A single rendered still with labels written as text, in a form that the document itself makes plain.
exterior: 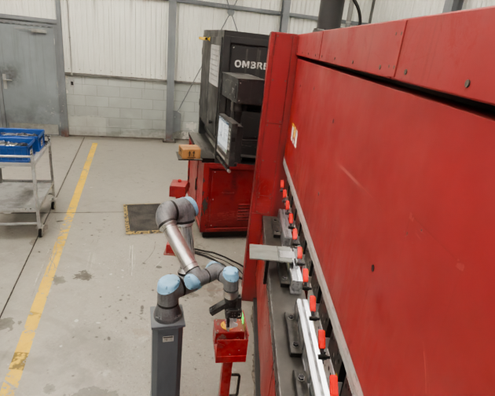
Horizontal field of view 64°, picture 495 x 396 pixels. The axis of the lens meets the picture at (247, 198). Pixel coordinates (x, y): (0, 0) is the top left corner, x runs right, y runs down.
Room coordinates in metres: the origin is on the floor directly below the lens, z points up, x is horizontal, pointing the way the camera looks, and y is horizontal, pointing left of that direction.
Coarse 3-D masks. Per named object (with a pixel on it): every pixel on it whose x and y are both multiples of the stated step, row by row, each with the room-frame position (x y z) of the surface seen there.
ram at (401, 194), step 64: (320, 64) 2.23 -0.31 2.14; (320, 128) 1.86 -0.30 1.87; (384, 128) 1.05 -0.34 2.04; (448, 128) 0.74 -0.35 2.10; (320, 192) 1.63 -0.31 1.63; (384, 192) 0.95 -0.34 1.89; (448, 192) 0.67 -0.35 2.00; (320, 256) 1.43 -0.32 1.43; (384, 256) 0.86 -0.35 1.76; (448, 256) 0.62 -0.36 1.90; (384, 320) 0.77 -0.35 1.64; (448, 320) 0.56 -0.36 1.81; (384, 384) 0.69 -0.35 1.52; (448, 384) 0.51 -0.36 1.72
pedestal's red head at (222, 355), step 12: (216, 324) 1.74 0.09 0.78; (240, 324) 1.76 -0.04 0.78; (216, 336) 1.68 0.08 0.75; (228, 336) 1.69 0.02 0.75; (240, 336) 1.70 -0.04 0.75; (216, 348) 1.64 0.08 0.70; (228, 348) 1.60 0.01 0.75; (240, 348) 1.61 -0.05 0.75; (216, 360) 1.58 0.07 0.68; (228, 360) 1.60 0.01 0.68; (240, 360) 1.61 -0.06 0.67
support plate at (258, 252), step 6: (252, 246) 2.25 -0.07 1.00; (258, 246) 2.26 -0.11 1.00; (264, 246) 2.27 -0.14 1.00; (270, 246) 2.28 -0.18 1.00; (276, 246) 2.29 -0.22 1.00; (252, 252) 2.17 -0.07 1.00; (258, 252) 2.18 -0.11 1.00; (264, 252) 2.19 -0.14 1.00; (270, 252) 2.20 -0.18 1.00; (276, 252) 2.21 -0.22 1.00; (252, 258) 2.11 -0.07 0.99; (258, 258) 2.11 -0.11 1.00; (264, 258) 2.11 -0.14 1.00; (270, 258) 2.12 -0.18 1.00; (276, 258) 2.13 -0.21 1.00; (282, 258) 2.14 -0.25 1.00; (288, 258) 2.14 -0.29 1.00
